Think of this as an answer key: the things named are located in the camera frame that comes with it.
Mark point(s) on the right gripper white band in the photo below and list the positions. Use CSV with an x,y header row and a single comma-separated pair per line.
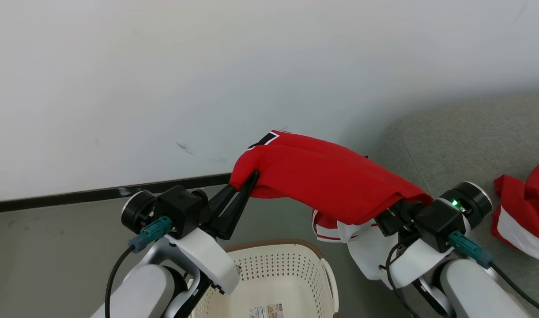
x,y
415,263

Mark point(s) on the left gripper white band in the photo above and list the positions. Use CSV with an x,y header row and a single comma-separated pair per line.
x,y
207,256

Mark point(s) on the red garment with black trim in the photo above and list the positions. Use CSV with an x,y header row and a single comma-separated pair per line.
x,y
322,176

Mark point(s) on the red and white garment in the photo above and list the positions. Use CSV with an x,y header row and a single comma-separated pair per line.
x,y
538,194

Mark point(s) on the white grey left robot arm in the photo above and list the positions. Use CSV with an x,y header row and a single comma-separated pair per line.
x,y
141,291

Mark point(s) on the cream perforated laundry basket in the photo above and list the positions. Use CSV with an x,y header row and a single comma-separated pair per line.
x,y
273,274

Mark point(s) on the grey fabric sofa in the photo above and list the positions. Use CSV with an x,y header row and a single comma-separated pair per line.
x,y
450,145

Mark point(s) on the paper label sticker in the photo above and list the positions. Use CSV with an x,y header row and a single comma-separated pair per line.
x,y
265,311

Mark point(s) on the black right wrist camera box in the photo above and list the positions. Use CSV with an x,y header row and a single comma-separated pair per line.
x,y
437,225

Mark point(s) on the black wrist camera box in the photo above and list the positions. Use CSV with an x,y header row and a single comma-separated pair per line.
x,y
181,212
437,225

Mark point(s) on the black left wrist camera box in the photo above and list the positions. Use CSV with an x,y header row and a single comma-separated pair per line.
x,y
181,212

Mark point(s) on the black wall baseboard strip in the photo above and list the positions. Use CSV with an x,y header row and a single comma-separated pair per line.
x,y
97,193

